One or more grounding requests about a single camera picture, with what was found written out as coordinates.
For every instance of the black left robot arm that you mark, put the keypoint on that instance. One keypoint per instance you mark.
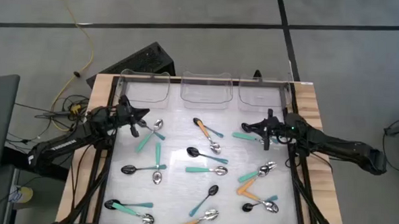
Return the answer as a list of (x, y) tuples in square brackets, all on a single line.
[(63, 145)]

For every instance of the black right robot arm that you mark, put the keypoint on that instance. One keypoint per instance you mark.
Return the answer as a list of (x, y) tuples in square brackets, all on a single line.
[(336, 145)]

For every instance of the small black mount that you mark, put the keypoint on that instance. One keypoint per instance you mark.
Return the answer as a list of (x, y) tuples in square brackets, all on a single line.
[(257, 75)]

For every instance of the clear plastic bin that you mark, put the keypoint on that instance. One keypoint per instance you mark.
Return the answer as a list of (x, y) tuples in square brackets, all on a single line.
[(144, 89), (207, 92), (264, 94)]

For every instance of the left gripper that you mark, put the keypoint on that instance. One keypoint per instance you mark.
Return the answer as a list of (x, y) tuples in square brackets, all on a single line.
[(124, 113)]

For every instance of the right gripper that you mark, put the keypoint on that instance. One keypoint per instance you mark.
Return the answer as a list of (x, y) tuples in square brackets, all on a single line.
[(274, 127)]

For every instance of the black monitor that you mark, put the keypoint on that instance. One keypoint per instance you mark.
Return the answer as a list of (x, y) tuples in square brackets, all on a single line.
[(137, 62)]

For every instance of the yellow and white object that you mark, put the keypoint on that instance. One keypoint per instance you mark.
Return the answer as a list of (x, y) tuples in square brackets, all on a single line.
[(22, 194)]

